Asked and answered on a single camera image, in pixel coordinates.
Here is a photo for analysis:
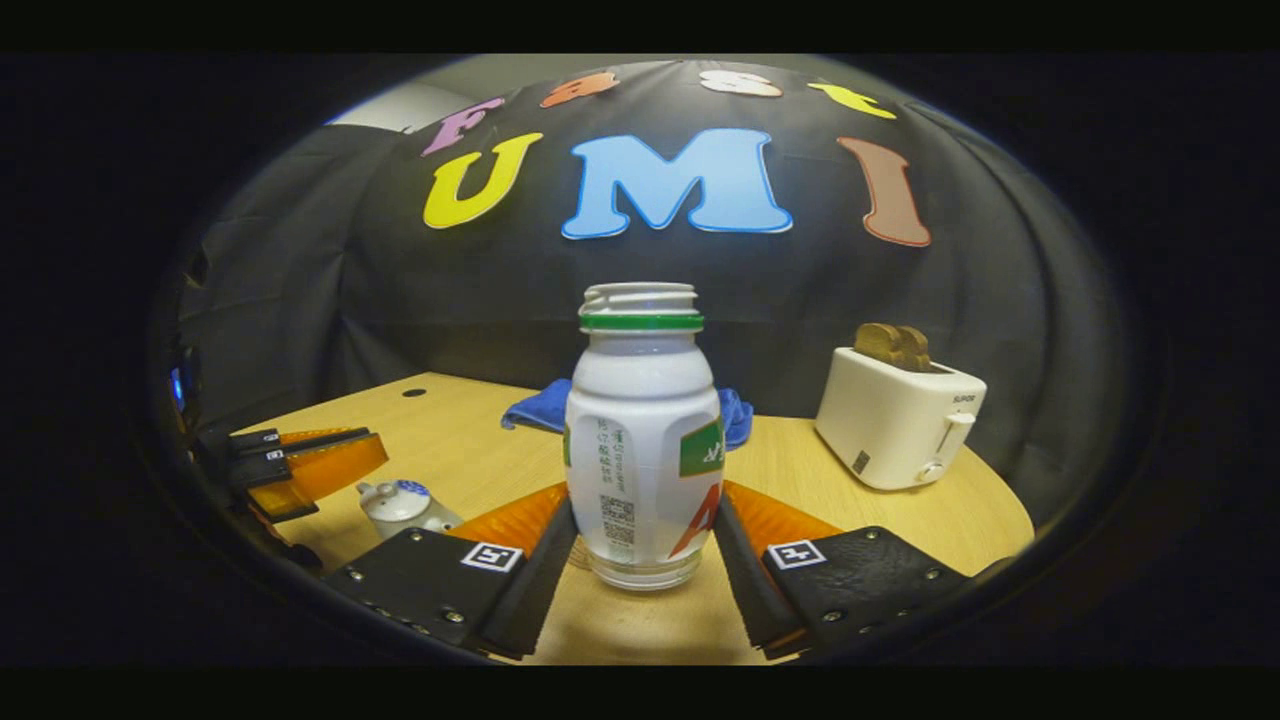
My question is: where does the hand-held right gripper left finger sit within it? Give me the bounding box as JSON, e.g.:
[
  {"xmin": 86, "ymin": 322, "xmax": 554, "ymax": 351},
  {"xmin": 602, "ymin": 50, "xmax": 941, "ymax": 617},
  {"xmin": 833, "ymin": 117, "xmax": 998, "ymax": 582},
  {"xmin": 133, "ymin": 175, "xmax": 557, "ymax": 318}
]
[{"xmin": 322, "ymin": 482, "xmax": 579, "ymax": 661}]

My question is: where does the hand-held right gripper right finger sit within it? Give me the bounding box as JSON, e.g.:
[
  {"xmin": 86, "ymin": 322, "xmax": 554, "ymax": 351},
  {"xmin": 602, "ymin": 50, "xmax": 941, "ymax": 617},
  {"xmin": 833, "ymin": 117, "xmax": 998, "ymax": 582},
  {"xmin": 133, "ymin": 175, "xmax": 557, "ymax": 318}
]
[{"xmin": 712, "ymin": 480, "xmax": 973, "ymax": 661}]

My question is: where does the white teacup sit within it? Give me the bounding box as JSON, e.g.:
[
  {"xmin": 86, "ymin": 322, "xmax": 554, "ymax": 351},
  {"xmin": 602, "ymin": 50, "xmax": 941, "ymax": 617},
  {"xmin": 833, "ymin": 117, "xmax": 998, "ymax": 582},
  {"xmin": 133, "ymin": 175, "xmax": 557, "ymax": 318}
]
[{"xmin": 372, "ymin": 500, "xmax": 464, "ymax": 541}]

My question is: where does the white teacup lid blue pattern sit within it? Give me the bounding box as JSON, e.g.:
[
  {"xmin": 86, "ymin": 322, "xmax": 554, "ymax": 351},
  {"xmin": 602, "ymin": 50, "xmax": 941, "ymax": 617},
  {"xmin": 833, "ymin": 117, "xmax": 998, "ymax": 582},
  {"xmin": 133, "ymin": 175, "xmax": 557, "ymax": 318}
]
[{"xmin": 356, "ymin": 479, "xmax": 433, "ymax": 524}]

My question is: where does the white water bottle green label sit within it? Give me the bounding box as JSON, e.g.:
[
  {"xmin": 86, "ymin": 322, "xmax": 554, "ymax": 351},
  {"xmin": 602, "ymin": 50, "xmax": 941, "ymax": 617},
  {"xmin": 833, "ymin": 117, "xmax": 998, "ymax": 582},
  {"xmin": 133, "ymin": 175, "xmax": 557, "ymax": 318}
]
[{"xmin": 565, "ymin": 282, "xmax": 724, "ymax": 592}]

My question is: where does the blue towel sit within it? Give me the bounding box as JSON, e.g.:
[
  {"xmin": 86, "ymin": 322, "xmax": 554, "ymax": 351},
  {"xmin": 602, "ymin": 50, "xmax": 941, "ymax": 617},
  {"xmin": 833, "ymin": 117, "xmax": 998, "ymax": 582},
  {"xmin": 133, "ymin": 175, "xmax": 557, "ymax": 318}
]
[{"xmin": 500, "ymin": 378, "xmax": 755, "ymax": 451}]

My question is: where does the white toaster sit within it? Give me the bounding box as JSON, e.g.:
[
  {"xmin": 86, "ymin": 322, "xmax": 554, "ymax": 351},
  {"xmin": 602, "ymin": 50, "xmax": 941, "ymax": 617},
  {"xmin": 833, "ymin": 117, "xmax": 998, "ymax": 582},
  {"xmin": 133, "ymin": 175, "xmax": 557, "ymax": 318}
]
[{"xmin": 815, "ymin": 345, "xmax": 988, "ymax": 492}]

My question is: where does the black backdrop cloth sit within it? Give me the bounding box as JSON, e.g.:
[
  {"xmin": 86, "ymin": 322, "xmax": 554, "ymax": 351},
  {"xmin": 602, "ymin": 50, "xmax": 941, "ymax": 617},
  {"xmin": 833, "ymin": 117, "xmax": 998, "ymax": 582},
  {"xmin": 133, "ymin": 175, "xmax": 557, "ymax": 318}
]
[{"xmin": 180, "ymin": 60, "xmax": 1131, "ymax": 531}]

